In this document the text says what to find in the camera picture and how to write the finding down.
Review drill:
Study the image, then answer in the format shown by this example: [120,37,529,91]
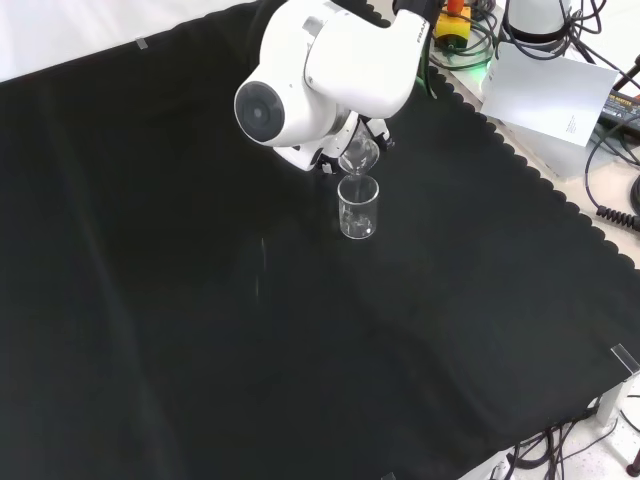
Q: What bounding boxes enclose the black floor cables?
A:
[508,397,640,480]

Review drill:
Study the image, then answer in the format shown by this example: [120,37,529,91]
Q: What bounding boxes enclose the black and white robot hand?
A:
[318,111,395,176]

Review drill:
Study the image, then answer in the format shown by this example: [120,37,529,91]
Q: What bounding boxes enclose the black power adapter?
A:
[596,86,640,137]

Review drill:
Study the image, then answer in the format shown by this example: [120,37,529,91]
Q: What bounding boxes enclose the black coiled cable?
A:
[595,204,640,232]

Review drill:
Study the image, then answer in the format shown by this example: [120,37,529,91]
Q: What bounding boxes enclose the black bench cloth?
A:
[0,0,640,480]

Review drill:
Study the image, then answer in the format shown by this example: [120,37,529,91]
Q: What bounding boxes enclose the white table leg bracket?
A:
[596,372,640,427]

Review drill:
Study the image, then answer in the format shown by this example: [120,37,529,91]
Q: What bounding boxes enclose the clear glass beaker with spout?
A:
[337,133,382,177]

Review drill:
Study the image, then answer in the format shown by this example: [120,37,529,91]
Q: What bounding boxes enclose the pale paper board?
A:
[479,40,621,148]

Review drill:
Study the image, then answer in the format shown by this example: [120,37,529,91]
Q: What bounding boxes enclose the yellow emergency stop button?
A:
[432,0,473,54]

